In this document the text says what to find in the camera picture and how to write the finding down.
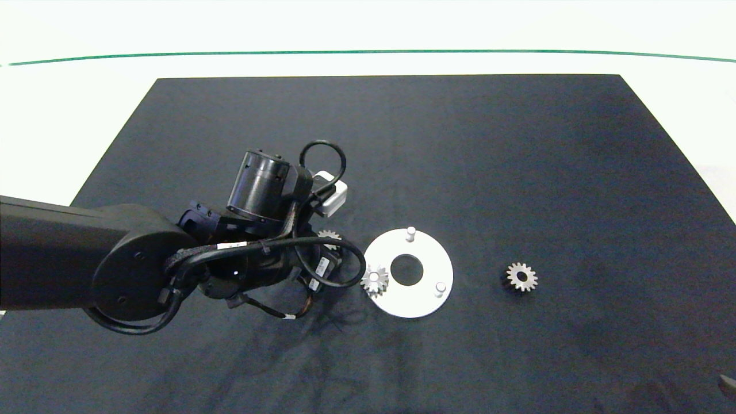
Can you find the boxy silver wrist camera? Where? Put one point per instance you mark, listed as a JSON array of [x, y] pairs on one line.
[[333, 198]]

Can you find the round white carrier plate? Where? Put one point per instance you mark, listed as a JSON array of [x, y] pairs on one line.
[[411, 303]]

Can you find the small steel planetary gear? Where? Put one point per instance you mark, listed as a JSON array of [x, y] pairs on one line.
[[382, 282], [329, 234], [531, 279]]

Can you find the dark rectangular work mat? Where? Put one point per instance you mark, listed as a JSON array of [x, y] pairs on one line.
[[489, 144]]

